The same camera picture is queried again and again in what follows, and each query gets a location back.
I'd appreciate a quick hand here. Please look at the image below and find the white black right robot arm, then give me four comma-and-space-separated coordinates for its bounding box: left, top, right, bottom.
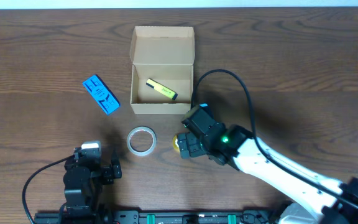
173, 123, 358, 223

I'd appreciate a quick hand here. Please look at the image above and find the left black cable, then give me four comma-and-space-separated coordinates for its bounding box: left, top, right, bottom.
22, 154, 75, 224

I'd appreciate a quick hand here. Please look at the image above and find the black mounting rail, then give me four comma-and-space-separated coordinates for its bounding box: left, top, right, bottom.
34, 210, 278, 224

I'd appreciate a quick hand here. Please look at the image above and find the yellow highlighter pen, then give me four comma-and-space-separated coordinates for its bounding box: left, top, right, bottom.
146, 78, 178, 100

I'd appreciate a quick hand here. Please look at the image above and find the blue plastic tape dispenser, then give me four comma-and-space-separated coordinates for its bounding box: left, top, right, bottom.
82, 74, 121, 115

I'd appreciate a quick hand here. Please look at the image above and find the right black cable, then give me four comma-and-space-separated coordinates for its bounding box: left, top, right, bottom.
190, 68, 358, 222

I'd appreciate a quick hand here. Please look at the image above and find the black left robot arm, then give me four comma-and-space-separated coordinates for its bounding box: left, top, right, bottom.
63, 147, 122, 217

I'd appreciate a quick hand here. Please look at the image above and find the open cardboard box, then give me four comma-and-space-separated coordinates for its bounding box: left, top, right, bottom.
130, 26, 195, 114

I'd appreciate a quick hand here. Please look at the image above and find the small yellow tape roll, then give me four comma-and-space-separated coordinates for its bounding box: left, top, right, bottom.
172, 135, 180, 153

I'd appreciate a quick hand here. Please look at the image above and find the black cable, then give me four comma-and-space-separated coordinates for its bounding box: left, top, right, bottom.
190, 68, 358, 222
22, 154, 75, 224

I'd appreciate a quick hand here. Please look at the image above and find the clear adhesive tape roll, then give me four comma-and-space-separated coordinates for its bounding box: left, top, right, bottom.
126, 126, 157, 157

